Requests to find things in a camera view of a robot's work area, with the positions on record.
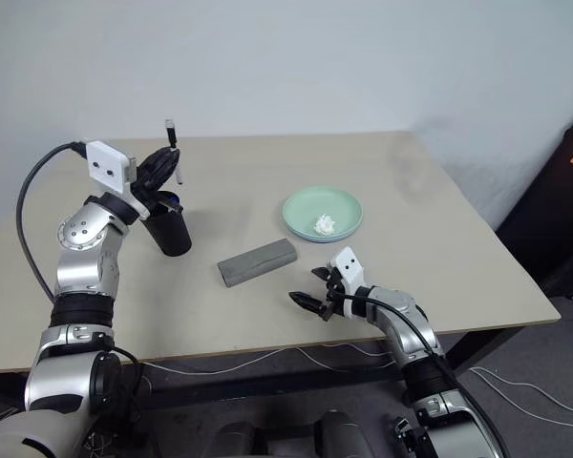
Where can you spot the white pen with blue cap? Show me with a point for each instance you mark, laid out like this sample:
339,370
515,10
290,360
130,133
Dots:
173,198

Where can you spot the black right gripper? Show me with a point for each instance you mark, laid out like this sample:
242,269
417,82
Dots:
333,298

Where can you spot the grey glasses case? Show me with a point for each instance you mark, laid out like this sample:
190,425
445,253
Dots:
258,262

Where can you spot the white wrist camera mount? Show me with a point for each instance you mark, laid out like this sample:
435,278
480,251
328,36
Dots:
107,164
348,264

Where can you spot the blue plate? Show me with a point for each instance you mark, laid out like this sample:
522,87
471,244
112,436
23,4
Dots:
322,242

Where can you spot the black metal table frame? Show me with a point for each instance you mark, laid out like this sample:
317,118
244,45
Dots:
267,381

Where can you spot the white paper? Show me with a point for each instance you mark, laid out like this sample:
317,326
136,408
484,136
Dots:
324,225

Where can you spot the large black case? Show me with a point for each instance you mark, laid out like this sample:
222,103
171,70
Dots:
549,229

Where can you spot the green plate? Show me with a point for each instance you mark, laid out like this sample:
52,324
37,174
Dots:
315,205

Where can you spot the black and white pen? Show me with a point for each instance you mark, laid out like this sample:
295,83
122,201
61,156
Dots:
172,136

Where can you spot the black plastic cup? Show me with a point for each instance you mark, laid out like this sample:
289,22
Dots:
172,234

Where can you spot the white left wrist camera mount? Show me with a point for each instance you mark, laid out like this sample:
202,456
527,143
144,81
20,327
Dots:
107,164

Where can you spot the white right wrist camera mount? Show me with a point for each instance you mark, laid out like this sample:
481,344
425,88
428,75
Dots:
348,264

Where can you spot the small black device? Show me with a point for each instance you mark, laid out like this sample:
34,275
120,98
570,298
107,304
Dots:
406,431

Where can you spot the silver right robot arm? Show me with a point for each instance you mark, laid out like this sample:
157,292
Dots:
401,310

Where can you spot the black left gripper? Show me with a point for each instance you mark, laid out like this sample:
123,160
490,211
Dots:
143,186

